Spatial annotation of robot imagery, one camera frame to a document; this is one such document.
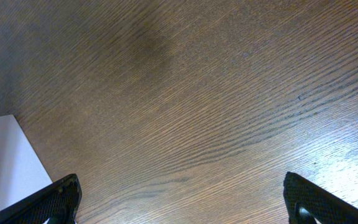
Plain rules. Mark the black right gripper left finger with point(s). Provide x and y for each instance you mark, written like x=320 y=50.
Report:
x=56 y=203

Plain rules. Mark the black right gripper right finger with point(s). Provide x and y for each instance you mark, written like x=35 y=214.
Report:
x=306 y=202

